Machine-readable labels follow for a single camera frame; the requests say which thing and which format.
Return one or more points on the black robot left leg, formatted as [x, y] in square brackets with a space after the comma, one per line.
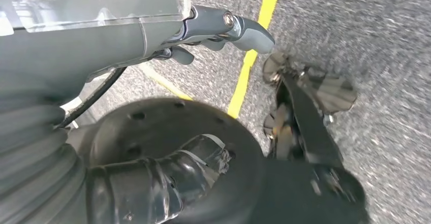
[161, 128]

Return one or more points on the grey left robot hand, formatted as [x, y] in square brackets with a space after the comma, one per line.
[84, 40]

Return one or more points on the black robot left foot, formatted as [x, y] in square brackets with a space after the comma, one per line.
[333, 93]

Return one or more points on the yellow floor tape square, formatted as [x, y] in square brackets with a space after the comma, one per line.
[243, 81]

